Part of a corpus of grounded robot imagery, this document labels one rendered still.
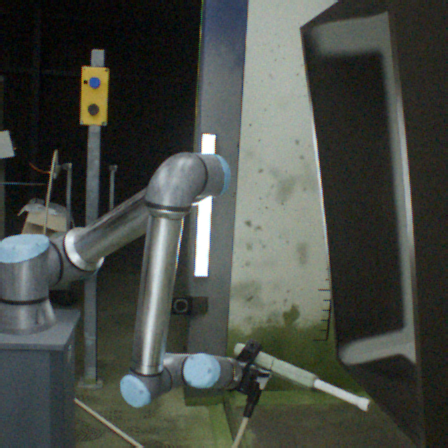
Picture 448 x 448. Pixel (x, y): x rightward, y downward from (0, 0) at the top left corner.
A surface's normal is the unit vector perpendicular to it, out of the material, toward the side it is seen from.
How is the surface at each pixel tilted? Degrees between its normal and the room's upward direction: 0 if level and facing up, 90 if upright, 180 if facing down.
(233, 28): 90
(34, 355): 90
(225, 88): 90
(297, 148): 90
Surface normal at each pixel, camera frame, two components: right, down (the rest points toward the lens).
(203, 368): -0.47, -0.31
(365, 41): 0.18, 0.14
